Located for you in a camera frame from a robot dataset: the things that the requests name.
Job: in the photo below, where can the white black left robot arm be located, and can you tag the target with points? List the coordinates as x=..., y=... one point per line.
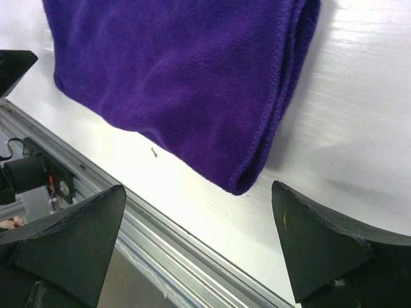
x=14, y=65

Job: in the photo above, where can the purple towel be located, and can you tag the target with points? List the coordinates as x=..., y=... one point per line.
x=208, y=81

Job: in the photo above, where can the aluminium rail frame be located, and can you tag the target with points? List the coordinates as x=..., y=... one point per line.
x=184, y=269

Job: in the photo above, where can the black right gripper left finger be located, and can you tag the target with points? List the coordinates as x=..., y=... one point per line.
x=61, y=260

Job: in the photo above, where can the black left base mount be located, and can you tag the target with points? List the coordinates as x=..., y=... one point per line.
x=29, y=166

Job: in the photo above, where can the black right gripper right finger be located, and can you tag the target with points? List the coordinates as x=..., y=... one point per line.
x=334, y=260

